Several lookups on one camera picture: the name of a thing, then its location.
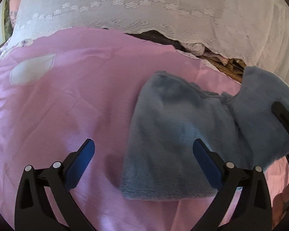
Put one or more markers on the blue fleece garment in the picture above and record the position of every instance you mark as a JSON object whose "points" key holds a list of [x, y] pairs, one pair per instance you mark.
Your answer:
{"points": [[171, 113]]}

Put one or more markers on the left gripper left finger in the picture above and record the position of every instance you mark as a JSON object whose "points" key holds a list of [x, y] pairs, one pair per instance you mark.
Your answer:
{"points": [[32, 208]]}

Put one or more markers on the pink bed sheet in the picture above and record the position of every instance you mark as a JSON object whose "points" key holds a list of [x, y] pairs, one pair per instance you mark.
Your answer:
{"points": [[80, 84]]}

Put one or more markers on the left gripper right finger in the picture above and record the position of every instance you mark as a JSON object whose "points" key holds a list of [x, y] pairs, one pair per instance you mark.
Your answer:
{"points": [[253, 210]]}

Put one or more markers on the white lace cover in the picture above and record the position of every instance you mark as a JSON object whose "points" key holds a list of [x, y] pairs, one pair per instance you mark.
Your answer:
{"points": [[255, 31]]}

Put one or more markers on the person's right hand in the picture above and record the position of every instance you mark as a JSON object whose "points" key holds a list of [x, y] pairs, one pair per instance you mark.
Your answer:
{"points": [[277, 206]]}

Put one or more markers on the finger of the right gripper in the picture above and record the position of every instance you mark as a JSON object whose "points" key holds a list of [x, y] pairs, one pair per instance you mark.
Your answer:
{"points": [[282, 114]]}

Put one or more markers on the clothes under lace cover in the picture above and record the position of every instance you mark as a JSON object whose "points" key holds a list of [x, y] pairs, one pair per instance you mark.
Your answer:
{"points": [[197, 49]]}

